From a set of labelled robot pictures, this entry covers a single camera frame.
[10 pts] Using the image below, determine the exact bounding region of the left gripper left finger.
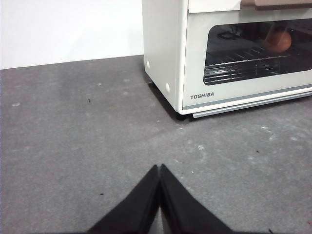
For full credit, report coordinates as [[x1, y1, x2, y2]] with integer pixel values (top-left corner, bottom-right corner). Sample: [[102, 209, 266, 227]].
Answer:
[[87, 164, 161, 234]]

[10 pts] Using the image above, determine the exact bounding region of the brown egg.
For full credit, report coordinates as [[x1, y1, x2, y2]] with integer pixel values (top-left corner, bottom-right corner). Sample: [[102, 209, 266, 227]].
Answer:
[[264, 23, 293, 52]]

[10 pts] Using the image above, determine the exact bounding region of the cream Toshiba toaster oven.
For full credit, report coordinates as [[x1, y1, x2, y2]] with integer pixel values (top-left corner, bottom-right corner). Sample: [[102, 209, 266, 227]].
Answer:
[[142, 0, 312, 119]]

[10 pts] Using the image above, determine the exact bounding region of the metal wire oven rack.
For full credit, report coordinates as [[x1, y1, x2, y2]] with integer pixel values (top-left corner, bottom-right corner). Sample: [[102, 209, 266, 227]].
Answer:
[[204, 47, 312, 85]]

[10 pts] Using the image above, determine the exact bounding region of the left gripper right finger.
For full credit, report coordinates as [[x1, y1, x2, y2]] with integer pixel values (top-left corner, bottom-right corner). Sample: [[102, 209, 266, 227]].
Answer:
[[159, 163, 233, 234]]

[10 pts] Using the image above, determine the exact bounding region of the glass oven door beige handle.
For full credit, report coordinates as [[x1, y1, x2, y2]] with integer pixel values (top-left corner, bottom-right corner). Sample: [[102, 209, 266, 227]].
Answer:
[[182, 0, 312, 110]]

